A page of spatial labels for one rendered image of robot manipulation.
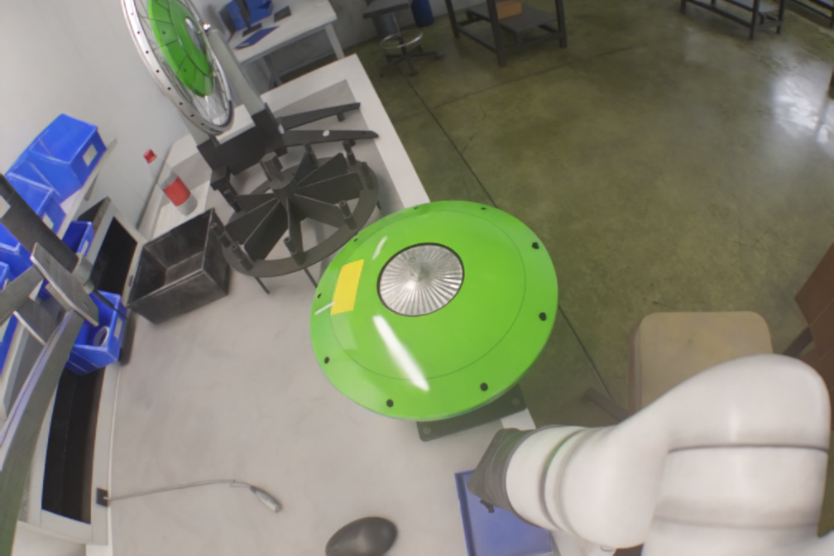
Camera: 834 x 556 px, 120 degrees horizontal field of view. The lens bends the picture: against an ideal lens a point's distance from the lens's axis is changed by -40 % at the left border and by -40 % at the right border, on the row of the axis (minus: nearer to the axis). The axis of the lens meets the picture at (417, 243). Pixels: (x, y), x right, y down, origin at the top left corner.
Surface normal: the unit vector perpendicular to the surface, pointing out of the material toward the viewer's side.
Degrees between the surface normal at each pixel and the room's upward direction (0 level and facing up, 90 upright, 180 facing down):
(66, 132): 88
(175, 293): 93
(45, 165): 92
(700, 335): 0
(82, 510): 0
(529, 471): 55
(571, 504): 64
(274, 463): 0
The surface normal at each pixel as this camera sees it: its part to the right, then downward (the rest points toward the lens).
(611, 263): -0.26, -0.64
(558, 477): -0.96, -0.27
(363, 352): -0.43, -0.41
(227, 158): 0.32, 0.65
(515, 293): 0.08, -0.57
